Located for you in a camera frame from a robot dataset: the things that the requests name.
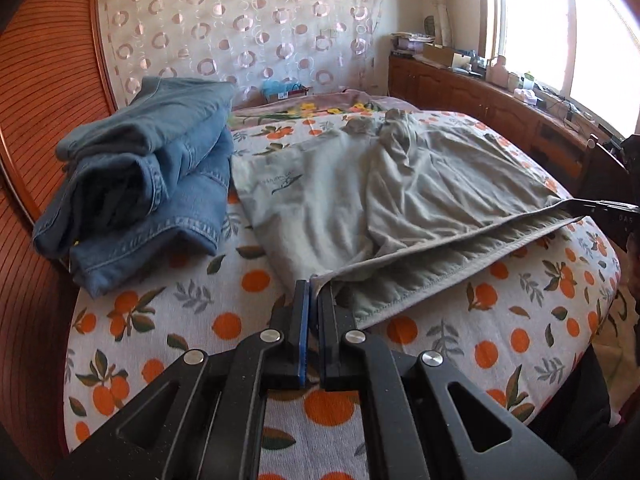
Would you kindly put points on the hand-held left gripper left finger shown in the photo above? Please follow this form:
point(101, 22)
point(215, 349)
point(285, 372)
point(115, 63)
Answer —
point(301, 332)

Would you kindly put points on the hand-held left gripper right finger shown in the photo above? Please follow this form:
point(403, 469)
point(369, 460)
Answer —
point(327, 340)

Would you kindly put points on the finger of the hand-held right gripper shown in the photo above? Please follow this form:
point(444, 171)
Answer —
point(600, 205)

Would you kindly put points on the grey pants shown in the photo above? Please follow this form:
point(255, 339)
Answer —
point(325, 210)

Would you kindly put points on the orange print bed sheet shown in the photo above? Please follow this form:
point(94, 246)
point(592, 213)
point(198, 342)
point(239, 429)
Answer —
point(225, 320)

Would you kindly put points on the white cup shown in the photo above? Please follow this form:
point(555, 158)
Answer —
point(513, 81)

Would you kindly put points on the wooden cabinet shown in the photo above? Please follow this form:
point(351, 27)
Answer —
point(480, 95)

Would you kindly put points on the white bottle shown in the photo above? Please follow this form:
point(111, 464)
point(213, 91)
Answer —
point(497, 71)

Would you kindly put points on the window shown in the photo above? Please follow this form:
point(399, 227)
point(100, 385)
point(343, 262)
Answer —
point(560, 25)

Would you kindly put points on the folded blue jeans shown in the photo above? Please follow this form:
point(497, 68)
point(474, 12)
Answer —
point(165, 110)
point(165, 210)

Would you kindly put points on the person's dark clothing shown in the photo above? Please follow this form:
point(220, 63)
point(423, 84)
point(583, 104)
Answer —
point(570, 390)

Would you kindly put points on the cardboard box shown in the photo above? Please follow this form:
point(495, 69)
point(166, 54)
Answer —
point(445, 55)

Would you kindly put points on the teal cloth item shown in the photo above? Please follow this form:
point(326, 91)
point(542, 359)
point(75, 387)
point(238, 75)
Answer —
point(280, 85)

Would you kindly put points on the stack of papers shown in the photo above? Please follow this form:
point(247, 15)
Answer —
point(410, 42)

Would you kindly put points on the sheer circle pattern curtain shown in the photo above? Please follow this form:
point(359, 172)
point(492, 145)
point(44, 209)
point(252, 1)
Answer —
point(225, 25)

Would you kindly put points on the slatted wooden headboard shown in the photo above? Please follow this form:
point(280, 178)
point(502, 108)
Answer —
point(45, 110)

